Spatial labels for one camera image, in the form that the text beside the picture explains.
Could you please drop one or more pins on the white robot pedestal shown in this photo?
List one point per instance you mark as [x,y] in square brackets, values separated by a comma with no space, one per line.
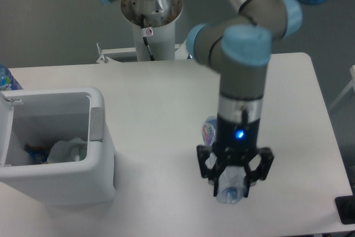
[153,26]

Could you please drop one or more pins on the blue snack wrapper in bin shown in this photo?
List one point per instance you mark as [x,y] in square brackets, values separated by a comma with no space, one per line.
[38,154]

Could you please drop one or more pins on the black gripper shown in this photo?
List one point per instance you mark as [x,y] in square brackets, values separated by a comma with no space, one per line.
[235,145]

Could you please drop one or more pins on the white plastic wrapper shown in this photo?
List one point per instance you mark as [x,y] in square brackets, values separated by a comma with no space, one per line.
[73,150]

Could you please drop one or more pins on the white pedestal base frame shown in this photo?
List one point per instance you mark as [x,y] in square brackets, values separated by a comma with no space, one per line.
[129,54]

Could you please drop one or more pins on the black device at table edge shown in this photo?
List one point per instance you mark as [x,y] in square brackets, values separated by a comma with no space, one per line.
[345,208]

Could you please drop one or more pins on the clear plastic water bottle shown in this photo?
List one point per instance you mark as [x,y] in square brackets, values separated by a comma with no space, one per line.
[231,182]

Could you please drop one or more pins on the white frame at right edge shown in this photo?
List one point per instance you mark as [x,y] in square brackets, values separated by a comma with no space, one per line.
[345,94]

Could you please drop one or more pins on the white trash can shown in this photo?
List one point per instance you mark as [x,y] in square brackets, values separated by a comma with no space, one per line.
[42,117]

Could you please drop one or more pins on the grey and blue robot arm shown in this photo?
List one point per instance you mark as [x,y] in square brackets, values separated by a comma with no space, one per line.
[239,50]

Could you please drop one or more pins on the blue labelled bottle at left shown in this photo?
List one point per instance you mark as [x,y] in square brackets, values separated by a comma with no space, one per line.
[8,82]

